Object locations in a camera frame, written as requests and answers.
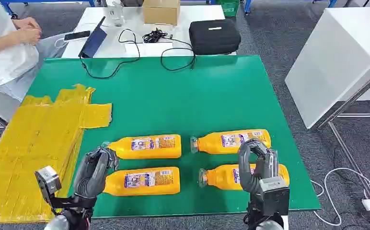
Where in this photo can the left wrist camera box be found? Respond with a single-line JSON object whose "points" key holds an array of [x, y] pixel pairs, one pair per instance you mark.
{"points": [[47, 182]]}

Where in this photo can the flat white box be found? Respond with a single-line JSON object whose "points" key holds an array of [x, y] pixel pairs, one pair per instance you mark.
{"points": [[148, 48]]}

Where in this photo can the white table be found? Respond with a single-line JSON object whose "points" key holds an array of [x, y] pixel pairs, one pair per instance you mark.
{"points": [[185, 19]]}

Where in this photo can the black smartphone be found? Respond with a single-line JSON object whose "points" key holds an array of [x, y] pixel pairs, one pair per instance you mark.
{"points": [[77, 35]]}

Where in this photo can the clear plastic cup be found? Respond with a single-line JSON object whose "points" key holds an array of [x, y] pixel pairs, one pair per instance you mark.
{"points": [[115, 14]]}

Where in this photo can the green plastic crate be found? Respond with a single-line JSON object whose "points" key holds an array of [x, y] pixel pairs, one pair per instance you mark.
{"points": [[228, 7]]}

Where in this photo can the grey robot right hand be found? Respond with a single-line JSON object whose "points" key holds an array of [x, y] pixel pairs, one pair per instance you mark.
{"points": [[247, 171]]}

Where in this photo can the tilted white board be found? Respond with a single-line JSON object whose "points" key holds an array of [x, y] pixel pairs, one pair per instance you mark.
{"points": [[328, 63]]}

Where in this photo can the black zipped carrying case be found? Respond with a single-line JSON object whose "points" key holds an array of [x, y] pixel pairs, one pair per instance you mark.
{"points": [[214, 38]]}

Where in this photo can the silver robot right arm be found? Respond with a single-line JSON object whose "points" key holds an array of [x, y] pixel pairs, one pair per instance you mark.
{"points": [[262, 222]]}

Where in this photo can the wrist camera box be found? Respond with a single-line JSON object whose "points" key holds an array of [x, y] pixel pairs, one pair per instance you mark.
{"points": [[47, 182], [274, 195]]}

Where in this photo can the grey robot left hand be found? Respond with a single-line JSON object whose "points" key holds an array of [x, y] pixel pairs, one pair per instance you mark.
{"points": [[91, 174]]}

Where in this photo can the green table mat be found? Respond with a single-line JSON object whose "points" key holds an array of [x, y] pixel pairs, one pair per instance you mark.
{"points": [[178, 101]]}

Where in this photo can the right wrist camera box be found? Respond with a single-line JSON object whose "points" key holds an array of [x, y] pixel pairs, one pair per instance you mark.
{"points": [[274, 195]]}

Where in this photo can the brown cardboard box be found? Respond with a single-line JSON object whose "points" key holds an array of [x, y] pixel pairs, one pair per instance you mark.
{"points": [[161, 14]]}

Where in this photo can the person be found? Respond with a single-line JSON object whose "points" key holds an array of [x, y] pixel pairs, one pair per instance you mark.
{"points": [[4, 47]]}

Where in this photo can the metal stand frame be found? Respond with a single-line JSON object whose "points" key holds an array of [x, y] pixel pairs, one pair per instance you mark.
{"points": [[353, 95]]}

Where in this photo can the orange drink bottle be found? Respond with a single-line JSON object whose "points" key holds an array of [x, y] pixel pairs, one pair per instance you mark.
{"points": [[147, 147], [223, 143], [147, 182], [223, 177]]}

